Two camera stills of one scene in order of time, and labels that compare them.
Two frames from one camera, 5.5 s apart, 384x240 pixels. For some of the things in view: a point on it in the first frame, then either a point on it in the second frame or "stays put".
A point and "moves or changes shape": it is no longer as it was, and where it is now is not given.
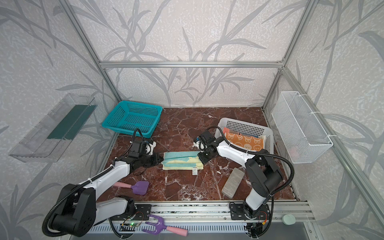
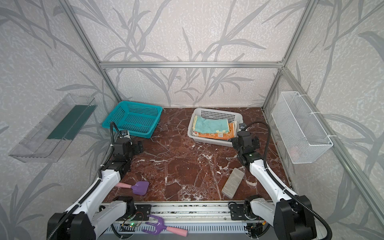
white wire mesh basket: (304, 138) stays put
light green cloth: (182, 160) → (210, 126)
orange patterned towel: (246, 142) moves or changes shape
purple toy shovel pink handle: (140, 187) stays put
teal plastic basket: (129, 116) stays put
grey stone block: (233, 182) stays put
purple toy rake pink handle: (160, 226) stays put
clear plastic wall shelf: (46, 143) stays put
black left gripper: (149, 160) → (135, 146)
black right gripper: (205, 154) → (235, 142)
